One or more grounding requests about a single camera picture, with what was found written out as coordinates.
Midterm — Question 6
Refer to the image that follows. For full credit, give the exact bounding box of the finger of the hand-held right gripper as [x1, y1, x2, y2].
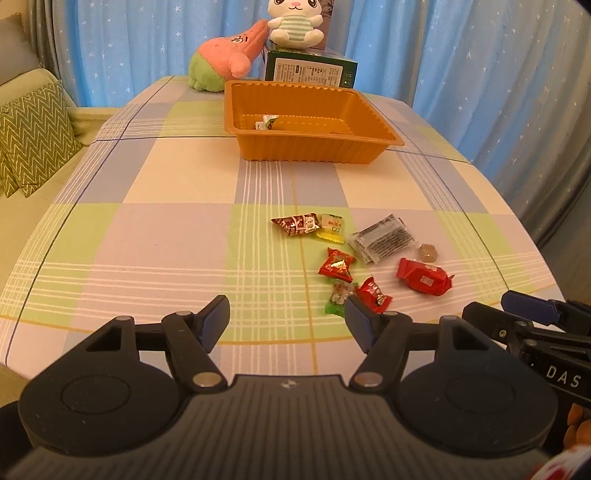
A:
[462, 302, 532, 354]
[501, 290, 575, 326]

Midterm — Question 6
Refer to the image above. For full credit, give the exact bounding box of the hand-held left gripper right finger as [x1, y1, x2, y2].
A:
[344, 295, 507, 393]

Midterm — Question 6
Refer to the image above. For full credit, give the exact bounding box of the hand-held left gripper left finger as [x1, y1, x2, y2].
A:
[82, 294, 230, 393]

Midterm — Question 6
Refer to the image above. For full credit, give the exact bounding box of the green clear candy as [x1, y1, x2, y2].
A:
[324, 281, 354, 318]

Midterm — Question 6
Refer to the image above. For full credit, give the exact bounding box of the small red candy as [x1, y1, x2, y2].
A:
[355, 275, 393, 315]

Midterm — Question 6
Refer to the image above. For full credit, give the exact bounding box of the large red snack packet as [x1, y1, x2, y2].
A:
[396, 257, 455, 298]

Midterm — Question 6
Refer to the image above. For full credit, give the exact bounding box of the grey transparent snack packet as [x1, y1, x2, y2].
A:
[347, 213, 417, 266]

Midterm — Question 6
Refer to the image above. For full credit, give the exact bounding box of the yellow candy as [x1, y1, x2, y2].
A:
[316, 213, 347, 244]

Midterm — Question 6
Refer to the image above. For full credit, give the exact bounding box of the brown red snack packet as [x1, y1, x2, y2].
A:
[270, 213, 321, 237]

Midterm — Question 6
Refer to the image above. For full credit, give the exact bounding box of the orange plastic tray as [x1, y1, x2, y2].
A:
[224, 80, 406, 164]

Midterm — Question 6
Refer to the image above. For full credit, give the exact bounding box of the person's right hand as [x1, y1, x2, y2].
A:
[564, 402, 591, 449]

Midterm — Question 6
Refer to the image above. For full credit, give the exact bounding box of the plaid tablecloth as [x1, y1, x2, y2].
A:
[0, 75, 560, 384]

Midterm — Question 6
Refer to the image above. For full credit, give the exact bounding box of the light green sofa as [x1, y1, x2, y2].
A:
[0, 65, 125, 370]

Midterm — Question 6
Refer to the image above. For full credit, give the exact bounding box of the green zigzag cushion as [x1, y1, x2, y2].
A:
[0, 80, 85, 198]

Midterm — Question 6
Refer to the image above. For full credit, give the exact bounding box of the dark green carton box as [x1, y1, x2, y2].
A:
[264, 48, 358, 89]

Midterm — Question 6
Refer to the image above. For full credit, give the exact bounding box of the blue starry curtain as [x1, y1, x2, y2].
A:
[37, 0, 591, 259]

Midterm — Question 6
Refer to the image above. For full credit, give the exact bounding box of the pink star plush toy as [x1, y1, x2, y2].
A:
[188, 18, 269, 93]

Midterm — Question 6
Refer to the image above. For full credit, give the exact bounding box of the tall brown printed box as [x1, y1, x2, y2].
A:
[323, 0, 343, 52]

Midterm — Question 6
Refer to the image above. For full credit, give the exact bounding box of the white bunny plush toy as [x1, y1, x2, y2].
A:
[267, 0, 329, 49]

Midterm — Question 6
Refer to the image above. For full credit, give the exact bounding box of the plain cushion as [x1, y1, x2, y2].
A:
[0, 11, 41, 87]

